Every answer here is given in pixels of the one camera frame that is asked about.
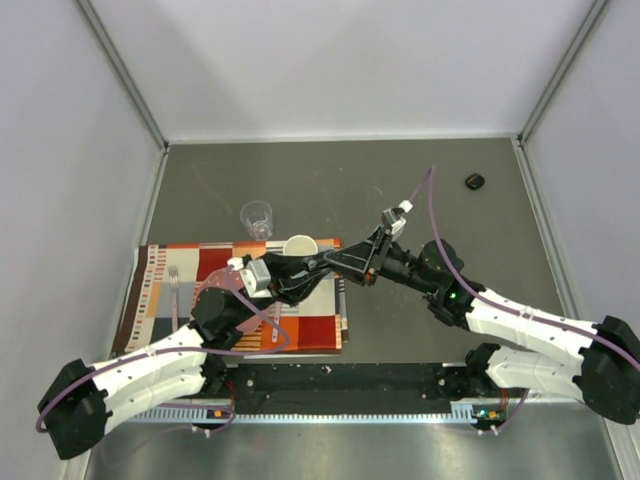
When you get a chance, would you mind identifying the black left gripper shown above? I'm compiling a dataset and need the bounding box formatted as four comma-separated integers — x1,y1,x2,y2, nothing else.
230,253,331,327

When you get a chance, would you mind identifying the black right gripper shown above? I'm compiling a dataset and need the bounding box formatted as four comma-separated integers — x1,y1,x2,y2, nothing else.
325,226,438,296

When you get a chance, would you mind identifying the black taped earbud charging case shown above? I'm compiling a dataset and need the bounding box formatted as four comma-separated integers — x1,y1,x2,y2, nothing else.
301,256,320,271

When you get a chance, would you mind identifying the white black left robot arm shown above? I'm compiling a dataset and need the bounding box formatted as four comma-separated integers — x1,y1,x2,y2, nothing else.
36,252,332,460

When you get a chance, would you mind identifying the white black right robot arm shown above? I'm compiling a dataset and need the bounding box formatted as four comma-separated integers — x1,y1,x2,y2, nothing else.
320,229,639,425

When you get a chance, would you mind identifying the black case with gold line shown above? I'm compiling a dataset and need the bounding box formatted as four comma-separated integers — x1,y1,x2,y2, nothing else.
465,173,486,191

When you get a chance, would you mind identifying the blue mug white inside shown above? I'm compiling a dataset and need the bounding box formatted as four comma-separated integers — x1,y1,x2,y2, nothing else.
282,234,319,257

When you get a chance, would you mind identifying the pink dotted plate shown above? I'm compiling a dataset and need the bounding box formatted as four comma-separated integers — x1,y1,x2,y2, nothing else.
191,269,263,341

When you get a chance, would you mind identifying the clear plastic cup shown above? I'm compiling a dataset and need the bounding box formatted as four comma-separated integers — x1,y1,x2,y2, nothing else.
240,200,274,241

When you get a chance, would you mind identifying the orange patchwork placemat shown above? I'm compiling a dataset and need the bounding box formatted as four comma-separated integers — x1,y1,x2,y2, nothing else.
111,240,348,356

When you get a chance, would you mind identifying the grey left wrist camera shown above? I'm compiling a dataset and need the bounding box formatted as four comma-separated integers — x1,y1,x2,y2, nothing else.
227,257,273,298

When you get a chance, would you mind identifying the pink handled knife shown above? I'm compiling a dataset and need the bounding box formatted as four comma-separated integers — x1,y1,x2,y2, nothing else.
271,303,282,344

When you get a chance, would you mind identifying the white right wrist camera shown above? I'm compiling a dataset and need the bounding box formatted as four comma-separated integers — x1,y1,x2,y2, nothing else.
381,200,413,241

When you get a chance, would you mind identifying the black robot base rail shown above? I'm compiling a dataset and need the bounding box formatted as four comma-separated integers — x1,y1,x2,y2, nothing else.
227,363,478,414

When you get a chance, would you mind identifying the pink handled fork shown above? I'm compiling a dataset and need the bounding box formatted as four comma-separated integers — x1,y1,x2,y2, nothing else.
168,265,180,332

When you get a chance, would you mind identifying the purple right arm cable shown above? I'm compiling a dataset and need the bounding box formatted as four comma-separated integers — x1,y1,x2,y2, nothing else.
405,166,640,374

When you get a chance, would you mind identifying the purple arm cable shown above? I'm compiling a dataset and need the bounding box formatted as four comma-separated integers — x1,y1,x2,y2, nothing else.
405,166,640,374
34,267,291,434

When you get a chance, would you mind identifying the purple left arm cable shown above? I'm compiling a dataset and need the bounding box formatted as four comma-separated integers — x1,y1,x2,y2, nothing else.
34,267,291,434

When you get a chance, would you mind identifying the white slotted cable duct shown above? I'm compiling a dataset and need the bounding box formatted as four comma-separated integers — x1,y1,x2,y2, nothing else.
132,402,506,427

